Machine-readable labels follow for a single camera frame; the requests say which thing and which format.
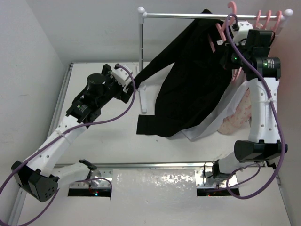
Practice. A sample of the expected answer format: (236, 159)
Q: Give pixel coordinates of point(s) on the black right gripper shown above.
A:
(226, 60)

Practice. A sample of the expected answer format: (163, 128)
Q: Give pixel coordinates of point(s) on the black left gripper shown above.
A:
(116, 84)

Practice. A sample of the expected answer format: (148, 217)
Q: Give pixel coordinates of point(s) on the black shirt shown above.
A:
(193, 86)

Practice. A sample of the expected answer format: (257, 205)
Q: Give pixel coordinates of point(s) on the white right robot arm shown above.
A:
(263, 76)

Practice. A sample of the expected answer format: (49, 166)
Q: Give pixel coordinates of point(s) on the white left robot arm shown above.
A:
(37, 175)

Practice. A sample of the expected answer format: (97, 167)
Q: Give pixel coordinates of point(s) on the white shirt on hanger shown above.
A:
(205, 128)

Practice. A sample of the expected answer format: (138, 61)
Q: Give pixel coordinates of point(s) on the pink floral garment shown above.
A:
(234, 108)

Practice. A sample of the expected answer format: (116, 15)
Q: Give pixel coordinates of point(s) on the white metal clothes rack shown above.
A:
(143, 15)

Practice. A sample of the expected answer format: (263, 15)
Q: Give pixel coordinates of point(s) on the white foil cover sheet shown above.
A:
(157, 184)

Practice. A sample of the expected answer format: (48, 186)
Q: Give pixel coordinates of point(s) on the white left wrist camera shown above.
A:
(122, 74)

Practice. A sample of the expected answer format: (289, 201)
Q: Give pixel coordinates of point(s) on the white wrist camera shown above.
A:
(122, 74)
(240, 31)

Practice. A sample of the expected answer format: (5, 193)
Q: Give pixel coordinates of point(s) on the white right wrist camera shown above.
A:
(240, 31)

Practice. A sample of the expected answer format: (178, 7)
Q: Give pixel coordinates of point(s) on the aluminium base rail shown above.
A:
(115, 146)

